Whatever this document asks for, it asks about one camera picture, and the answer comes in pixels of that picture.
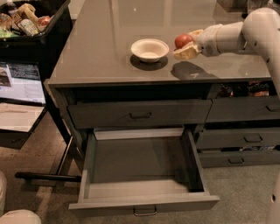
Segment grey top right drawer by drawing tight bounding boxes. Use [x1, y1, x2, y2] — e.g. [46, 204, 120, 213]
[206, 96, 280, 123]

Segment white paper bowl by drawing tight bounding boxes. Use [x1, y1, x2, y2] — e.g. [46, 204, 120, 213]
[130, 38, 169, 63]

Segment laptop screen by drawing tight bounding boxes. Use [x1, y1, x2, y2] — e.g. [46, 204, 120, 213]
[0, 62, 46, 104]

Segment open grey middle drawer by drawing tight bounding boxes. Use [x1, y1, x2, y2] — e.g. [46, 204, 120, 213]
[69, 130, 220, 216]

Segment grey top left drawer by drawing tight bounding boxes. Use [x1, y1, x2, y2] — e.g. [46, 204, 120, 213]
[67, 100, 212, 129]

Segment chip bags in drawer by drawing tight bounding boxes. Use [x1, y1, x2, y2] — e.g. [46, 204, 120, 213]
[217, 81, 270, 97]

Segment grey counter cabinet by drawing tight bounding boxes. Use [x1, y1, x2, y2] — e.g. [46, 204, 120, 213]
[44, 0, 280, 176]

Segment grey middle right drawer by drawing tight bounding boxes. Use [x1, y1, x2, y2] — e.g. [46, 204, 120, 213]
[196, 128, 280, 149]

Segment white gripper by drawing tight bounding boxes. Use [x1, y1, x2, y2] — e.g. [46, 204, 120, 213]
[172, 24, 222, 60]

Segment red apple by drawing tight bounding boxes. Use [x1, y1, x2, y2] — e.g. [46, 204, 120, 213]
[174, 33, 193, 49]

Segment black cart stand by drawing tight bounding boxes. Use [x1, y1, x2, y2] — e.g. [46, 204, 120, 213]
[15, 99, 82, 183]

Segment grey bottom right drawer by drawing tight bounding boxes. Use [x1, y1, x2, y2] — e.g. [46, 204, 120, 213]
[199, 150, 280, 168]

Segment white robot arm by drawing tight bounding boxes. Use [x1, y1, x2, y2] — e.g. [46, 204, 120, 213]
[173, 8, 280, 97]

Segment black bin of snacks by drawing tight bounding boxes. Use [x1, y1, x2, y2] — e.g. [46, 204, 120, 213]
[0, 0, 73, 63]

